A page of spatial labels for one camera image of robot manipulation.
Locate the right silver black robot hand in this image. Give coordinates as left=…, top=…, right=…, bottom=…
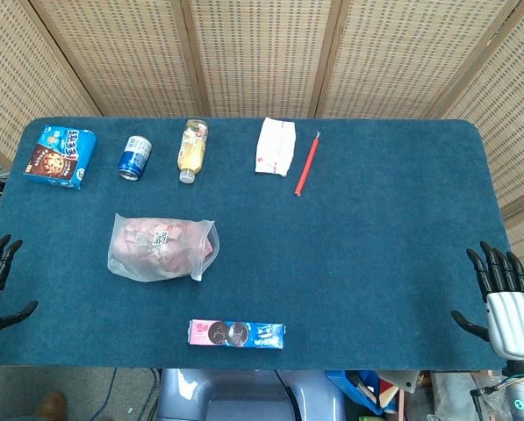
left=450, top=240, right=524, bottom=360

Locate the clear plastic zip bag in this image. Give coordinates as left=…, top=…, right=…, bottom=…
left=107, top=213, right=221, bottom=282

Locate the pink floral garment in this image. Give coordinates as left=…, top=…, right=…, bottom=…
left=111, top=218, right=214, bottom=274

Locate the brown shoe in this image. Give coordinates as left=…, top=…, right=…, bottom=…
left=35, top=391, right=68, bottom=420

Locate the grey metal plate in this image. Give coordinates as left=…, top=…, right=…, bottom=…
left=377, top=370, right=420, bottom=393

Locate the blue chocolate cookie box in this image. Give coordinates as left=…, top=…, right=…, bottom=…
left=23, top=125, right=98, bottom=190

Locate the dark blue table mat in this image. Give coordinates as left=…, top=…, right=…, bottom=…
left=0, top=116, right=524, bottom=372

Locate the blue plastic bin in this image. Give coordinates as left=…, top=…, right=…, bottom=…
left=325, top=370, right=398, bottom=417

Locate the blue white drink can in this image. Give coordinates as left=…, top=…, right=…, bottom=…
left=118, top=135, right=153, bottom=182

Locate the yellow tea plastic bottle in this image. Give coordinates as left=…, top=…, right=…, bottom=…
left=176, top=118, right=210, bottom=184

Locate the pink blue sandwich cookie pack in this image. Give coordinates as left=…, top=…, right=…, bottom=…
left=187, top=318, right=287, bottom=350

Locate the red pen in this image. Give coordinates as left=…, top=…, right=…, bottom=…
left=293, top=131, right=322, bottom=196

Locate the blue-grey robot torso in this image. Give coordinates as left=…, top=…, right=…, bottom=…
left=155, top=367, right=346, bottom=421

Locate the white tissue packet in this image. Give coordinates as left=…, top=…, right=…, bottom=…
left=254, top=117, right=298, bottom=178

